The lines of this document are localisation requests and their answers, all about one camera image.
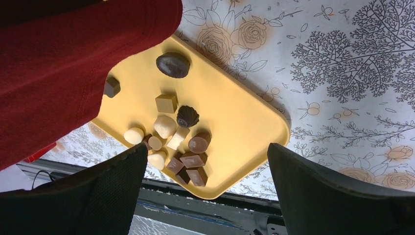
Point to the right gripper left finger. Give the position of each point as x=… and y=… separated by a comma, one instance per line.
x=99, y=200

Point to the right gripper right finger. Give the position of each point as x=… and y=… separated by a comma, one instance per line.
x=316, y=200

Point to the dark oval chocolate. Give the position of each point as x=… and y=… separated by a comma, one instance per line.
x=173, y=65

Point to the yellow tray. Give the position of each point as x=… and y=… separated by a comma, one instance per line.
x=242, y=125

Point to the red hanging garment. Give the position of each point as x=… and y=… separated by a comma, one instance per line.
x=55, y=56

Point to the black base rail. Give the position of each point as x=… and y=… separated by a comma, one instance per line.
x=226, y=216

